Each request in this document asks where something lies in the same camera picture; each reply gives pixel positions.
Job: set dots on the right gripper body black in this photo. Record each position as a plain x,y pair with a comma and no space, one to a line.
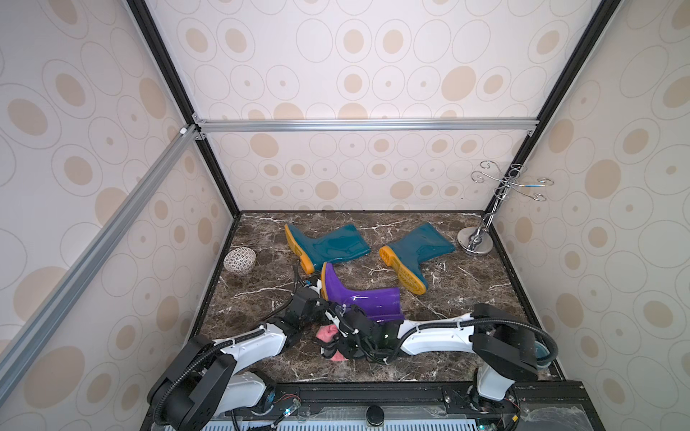
348,334

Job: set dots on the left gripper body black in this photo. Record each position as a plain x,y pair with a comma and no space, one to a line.
319,318

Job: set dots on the pink cloth black trim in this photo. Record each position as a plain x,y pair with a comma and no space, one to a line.
327,340

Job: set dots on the purple rubber boot yellow sole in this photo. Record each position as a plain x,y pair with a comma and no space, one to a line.
380,305

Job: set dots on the teal rubber boot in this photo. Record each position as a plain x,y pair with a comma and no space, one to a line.
407,255
341,245

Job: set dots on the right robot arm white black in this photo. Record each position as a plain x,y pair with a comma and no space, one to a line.
511,351

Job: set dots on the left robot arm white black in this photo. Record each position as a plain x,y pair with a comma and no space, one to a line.
190,390

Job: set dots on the patterned white bowl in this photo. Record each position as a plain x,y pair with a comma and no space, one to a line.
240,261

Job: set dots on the chrome hook stand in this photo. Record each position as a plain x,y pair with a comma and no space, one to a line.
476,241

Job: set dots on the grey-blue ceramic cup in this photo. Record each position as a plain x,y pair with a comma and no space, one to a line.
541,351

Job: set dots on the horizontal aluminium bar back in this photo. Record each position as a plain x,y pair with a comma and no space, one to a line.
266,126

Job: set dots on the diagonal aluminium bar left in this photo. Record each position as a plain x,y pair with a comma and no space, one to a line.
36,333

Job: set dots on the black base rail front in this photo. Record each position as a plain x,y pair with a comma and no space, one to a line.
542,405

